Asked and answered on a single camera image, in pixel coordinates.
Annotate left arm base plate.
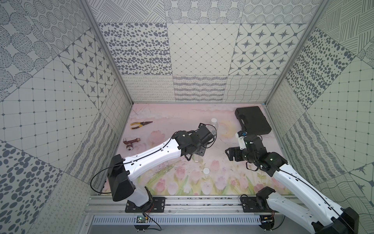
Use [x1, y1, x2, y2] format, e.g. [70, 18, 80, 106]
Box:
[125, 197, 166, 213]

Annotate yellow handled pliers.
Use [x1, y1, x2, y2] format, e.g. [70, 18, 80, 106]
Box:
[130, 121, 152, 130]

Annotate controller board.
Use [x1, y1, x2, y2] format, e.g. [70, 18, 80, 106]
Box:
[134, 215, 150, 231]
[259, 215, 275, 231]

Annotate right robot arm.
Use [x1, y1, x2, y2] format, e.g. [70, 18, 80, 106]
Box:
[225, 131, 359, 234]

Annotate black plastic tool case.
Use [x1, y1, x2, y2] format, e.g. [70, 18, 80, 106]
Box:
[235, 106, 272, 135]

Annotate floral pink table mat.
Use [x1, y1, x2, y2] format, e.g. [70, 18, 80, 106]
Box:
[117, 104, 290, 196]

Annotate white bottle cap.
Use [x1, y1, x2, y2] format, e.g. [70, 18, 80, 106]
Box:
[203, 168, 210, 175]

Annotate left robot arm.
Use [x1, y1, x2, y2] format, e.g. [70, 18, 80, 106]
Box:
[107, 123, 217, 211]

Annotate white slotted cable duct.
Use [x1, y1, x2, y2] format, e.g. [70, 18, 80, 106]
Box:
[92, 214, 261, 226]

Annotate right controller board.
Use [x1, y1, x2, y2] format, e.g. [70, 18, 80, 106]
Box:
[259, 215, 275, 231]

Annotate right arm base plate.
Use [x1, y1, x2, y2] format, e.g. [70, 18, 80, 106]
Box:
[240, 195, 278, 213]

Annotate left controller board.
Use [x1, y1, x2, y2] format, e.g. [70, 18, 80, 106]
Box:
[134, 215, 150, 231]

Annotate short clear plastic bottle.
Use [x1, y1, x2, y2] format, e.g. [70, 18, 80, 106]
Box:
[206, 118, 218, 137]

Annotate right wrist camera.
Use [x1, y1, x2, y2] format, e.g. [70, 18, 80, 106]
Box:
[236, 131, 247, 150]

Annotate tall clear plastic bottle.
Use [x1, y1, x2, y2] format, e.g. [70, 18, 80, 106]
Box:
[193, 154, 202, 163]

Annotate aluminium mounting rail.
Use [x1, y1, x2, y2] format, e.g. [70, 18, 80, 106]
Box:
[83, 195, 280, 215]

